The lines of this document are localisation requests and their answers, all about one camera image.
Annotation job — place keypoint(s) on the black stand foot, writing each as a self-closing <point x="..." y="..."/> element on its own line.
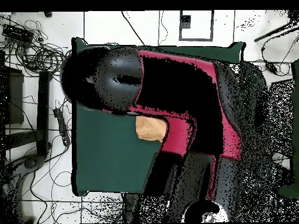
<point x="30" y="162"/>

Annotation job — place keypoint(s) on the orange terry towel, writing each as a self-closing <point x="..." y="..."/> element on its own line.
<point x="149" y="128"/>

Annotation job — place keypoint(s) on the dark green table cloth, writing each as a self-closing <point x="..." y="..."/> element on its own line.
<point x="105" y="151"/>

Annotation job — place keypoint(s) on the black rod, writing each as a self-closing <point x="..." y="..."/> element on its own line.
<point x="273" y="32"/>

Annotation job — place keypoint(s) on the grey square floor frame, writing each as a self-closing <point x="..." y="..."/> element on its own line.
<point x="212" y="25"/>

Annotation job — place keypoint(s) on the dark equipment case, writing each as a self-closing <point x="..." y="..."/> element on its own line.
<point x="15" y="98"/>

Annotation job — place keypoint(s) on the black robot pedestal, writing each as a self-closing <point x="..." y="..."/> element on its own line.
<point x="132" y="207"/>

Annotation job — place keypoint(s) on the black power strip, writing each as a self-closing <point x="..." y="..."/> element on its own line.
<point x="62" y="127"/>

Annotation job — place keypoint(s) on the small black object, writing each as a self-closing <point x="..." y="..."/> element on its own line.
<point x="48" y="14"/>

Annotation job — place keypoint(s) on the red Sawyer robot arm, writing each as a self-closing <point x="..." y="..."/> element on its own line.
<point x="177" y="130"/>

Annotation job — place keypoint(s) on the black stand base bar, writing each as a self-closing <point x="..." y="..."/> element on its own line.
<point x="43" y="105"/>

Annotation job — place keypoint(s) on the black power adapter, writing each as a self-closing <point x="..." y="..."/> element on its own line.
<point x="271" y="67"/>

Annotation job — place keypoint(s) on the black hub box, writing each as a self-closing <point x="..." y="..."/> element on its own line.
<point x="16" y="33"/>

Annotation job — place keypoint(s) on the dark grey square patch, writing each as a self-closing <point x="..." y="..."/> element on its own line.
<point x="185" y="21"/>

